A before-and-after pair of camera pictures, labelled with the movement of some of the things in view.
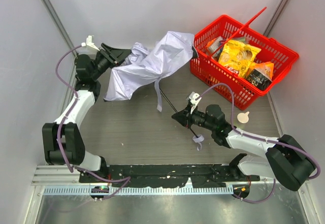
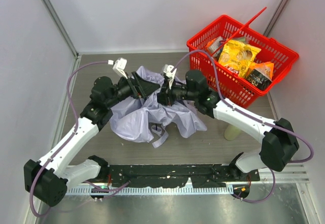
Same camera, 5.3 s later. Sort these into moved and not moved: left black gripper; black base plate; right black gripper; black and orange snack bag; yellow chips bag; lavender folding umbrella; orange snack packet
Moved: left black gripper; right black gripper; lavender folding umbrella
Not moved: black base plate; orange snack packet; yellow chips bag; black and orange snack bag
